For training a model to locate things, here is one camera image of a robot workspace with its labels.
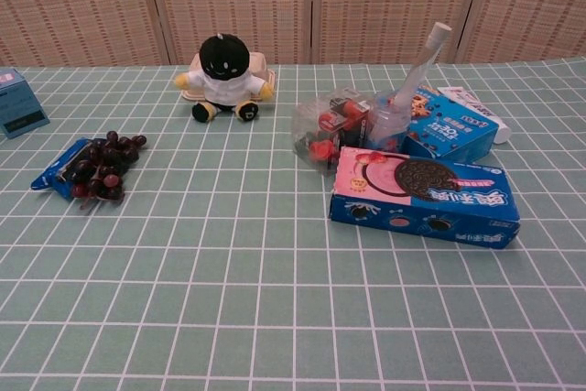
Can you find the bamboo folding screen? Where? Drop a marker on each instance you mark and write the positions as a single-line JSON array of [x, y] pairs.
[[229, 6]]

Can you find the small light blue carton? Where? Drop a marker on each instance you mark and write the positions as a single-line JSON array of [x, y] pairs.
[[18, 107]]

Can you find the green white-grid tablecloth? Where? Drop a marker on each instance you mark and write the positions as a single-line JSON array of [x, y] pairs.
[[229, 295]]

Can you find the black-headed plush doll white shirt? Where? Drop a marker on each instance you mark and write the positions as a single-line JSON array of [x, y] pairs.
[[224, 79]]

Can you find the beige pulp food container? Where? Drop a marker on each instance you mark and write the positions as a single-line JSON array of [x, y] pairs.
[[261, 66]]

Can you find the clear plastic beaker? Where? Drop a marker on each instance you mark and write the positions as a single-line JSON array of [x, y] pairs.
[[387, 127]]

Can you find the red and white snack box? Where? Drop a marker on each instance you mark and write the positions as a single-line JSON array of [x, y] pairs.
[[329, 125]]

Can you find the bunch of dark purple grapes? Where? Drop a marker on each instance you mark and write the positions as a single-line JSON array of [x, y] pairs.
[[107, 162]]

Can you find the blue Oreo snack packet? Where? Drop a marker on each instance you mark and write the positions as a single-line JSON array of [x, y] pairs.
[[50, 176]]

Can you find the blue chocolate chip cookie box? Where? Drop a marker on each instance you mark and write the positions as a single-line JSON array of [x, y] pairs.
[[451, 132]]

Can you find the pink and blue Oreo box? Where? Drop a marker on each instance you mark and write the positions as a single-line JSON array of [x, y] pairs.
[[421, 208]]

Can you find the white toothpaste box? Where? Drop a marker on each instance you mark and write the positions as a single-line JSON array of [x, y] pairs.
[[476, 107]]

